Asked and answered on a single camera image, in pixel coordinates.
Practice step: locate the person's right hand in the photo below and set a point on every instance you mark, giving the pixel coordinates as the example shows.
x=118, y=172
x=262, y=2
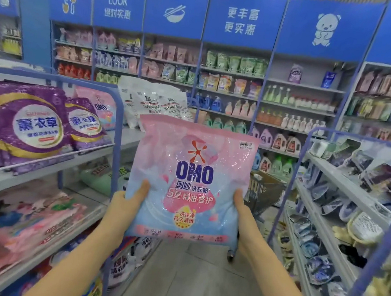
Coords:
x=248, y=227

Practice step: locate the person's left hand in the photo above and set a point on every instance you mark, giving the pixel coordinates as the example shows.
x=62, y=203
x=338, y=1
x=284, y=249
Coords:
x=126, y=212

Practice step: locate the panda green detergent bag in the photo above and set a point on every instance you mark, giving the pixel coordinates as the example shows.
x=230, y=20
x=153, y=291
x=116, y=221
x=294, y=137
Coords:
x=123, y=256

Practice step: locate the pale blue detergent bag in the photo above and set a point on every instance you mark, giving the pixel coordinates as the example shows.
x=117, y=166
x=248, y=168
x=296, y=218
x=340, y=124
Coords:
x=192, y=180

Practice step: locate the grey shelf with blue frame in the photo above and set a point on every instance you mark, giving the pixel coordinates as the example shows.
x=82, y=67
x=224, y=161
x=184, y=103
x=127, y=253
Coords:
x=42, y=166

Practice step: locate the pile of pink detergent bags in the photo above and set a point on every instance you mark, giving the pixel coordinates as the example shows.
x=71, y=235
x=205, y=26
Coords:
x=15, y=229

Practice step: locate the white washing powder bags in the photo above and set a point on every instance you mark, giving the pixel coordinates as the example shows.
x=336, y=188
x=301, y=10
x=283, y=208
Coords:
x=155, y=99

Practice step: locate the person's right forearm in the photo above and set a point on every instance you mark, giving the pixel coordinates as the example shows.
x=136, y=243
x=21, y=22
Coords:
x=282, y=289

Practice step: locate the metal shopping cart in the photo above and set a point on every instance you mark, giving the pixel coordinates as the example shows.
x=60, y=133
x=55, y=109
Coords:
x=264, y=188

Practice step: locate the side rack with small goods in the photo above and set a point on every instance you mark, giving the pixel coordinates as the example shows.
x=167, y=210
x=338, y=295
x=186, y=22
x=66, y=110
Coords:
x=354, y=223

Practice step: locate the blue sign with bowl icon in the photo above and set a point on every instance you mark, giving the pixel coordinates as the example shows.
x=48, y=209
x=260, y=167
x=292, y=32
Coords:
x=175, y=13

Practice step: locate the blue sign with bear icon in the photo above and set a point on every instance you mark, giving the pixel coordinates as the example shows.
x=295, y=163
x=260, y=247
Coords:
x=327, y=29

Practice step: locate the blue sign with utensil icons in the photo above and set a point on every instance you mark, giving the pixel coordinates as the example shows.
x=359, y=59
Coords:
x=70, y=2

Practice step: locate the wall rack with pink goods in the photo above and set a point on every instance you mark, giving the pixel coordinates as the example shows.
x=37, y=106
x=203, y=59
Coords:
x=121, y=60

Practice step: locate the wall rack with boxed goods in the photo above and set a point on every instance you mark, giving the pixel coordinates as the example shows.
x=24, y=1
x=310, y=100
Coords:
x=386, y=102

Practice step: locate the far wall racks with goods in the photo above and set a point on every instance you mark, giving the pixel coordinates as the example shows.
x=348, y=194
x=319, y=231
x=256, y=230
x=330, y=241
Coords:
x=3, y=38

